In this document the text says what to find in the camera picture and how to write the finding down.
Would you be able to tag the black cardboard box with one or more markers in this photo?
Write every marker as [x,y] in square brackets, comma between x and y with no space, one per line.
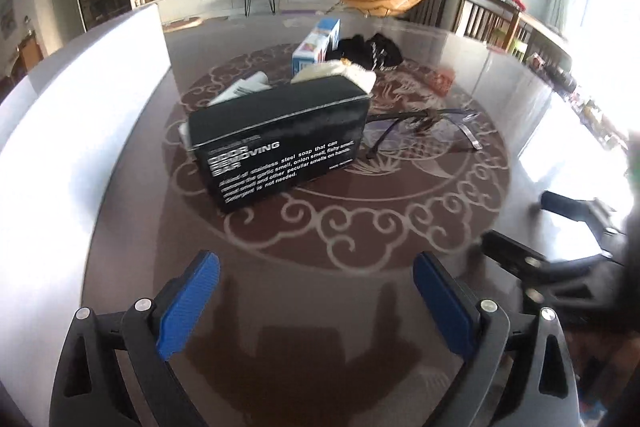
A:
[280,117]

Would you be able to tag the white storage box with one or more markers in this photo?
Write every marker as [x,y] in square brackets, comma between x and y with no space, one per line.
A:
[75,117]

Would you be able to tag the black glasses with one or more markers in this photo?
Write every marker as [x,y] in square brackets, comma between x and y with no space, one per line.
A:
[390,118]

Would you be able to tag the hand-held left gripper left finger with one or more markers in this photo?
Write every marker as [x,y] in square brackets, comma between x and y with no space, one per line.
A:
[185,307]

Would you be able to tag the cream plush pouch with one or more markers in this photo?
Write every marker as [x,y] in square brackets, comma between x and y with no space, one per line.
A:
[345,72]

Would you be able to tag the wooden sideboard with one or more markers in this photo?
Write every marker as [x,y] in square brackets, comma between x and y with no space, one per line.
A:
[545,42]

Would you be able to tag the blue white carton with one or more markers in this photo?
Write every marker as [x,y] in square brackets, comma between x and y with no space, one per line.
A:
[315,47]

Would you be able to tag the dark wooden chair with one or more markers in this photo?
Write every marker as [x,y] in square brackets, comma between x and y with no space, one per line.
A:
[480,17]

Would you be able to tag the dark patterned glass desktop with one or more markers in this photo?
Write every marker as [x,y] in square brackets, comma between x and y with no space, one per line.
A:
[350,227]

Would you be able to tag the wall painting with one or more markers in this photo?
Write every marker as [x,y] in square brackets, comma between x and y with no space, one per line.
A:
[7,14]

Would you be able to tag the white paper leaflet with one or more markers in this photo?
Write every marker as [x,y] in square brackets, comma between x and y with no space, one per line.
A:
[245,87]

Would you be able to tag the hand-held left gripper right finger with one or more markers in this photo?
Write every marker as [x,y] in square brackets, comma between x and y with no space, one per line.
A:
[445,307]

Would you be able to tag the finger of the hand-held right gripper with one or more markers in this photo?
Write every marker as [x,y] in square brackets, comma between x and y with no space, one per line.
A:
[575,207]
[515,254]

